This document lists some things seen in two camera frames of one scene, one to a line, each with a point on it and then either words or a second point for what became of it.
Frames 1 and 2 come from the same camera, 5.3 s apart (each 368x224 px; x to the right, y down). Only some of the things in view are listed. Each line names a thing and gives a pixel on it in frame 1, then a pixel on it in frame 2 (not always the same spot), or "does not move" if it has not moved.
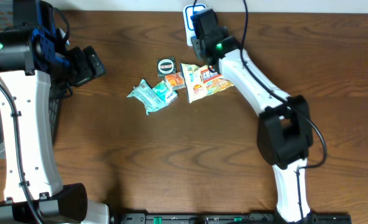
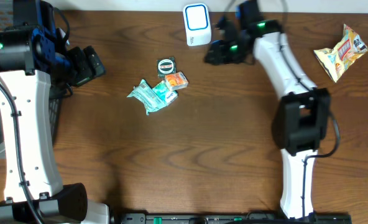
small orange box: x=176 y=81 does not move
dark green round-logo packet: x=167 y=66 does not move
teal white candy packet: x=163 y=91 does not move
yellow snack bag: x=199 y=81 to x=335 y=61
